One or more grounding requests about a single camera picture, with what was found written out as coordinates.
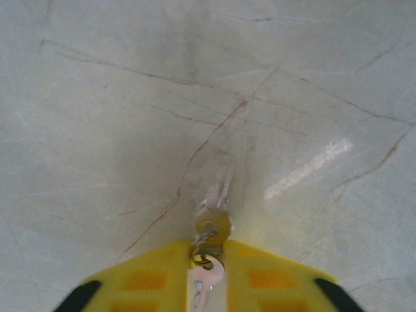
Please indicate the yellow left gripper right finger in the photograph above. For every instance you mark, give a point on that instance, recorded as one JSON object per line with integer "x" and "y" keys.
{"x": 276, "y": 279}

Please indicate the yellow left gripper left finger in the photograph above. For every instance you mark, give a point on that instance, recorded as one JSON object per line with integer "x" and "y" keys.
{"x": 146, "y": 279}

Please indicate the silver spare key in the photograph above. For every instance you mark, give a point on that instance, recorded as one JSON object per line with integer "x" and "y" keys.
{"x": 208, "y": 279}

